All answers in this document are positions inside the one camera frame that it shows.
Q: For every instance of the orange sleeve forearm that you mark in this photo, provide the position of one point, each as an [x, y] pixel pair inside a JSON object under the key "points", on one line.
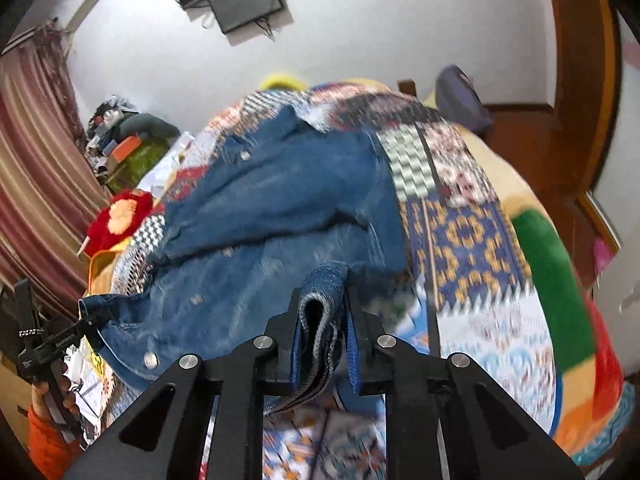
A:
{"points": [[50, 453]]}

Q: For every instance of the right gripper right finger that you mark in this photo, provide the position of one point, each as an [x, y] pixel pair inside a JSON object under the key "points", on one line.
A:
{"points": [[445, 418]]}

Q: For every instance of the white folded cloth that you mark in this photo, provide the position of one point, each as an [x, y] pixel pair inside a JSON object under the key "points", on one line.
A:
{"points": [[156, 180]]}

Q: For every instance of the green patterned storage bag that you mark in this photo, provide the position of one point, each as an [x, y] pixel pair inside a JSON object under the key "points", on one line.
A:
{"points": [[129, 173]]}

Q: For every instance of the dark green pillow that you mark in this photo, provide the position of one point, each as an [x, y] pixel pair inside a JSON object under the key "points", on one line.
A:
{"points": [[144, 123]]}

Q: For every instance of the yellow plush item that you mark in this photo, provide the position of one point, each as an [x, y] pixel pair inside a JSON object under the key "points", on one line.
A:
{"points": [[282, 82]]}

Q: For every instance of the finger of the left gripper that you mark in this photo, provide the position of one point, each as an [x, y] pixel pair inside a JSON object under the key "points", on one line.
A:
{"points": [[93, 320]]}

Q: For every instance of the blue denim jacket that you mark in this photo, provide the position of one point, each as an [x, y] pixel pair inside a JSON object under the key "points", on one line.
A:
{"points": [[286, 208]]}

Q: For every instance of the purple bag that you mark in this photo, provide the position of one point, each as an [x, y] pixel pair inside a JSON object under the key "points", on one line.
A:
{"points": [[457, 101]]}

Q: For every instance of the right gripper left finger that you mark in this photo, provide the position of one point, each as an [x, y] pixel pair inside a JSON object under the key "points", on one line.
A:
{"points": [[200, 418]]}

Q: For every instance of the brown wooden door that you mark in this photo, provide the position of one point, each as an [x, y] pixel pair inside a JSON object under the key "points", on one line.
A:
{"points": [[587, 89]]}

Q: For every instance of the pink toy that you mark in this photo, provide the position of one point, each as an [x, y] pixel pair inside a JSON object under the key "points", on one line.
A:
{"points": [[602, 256]]}

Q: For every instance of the orange box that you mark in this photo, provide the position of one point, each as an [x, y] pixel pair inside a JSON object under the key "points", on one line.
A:
{"points": [[125, 148]]}

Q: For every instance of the red plush toy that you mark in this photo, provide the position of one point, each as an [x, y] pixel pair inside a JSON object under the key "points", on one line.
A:
{"points": [[117, 221]]}

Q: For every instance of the striped maroon curtain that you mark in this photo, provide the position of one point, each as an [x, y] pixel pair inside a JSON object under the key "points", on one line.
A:
{"points": [[49, 194]]}

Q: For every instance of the patchwork patterned bed quilt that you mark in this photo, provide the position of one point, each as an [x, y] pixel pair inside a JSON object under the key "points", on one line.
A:
{"points": [[324, 108]]}

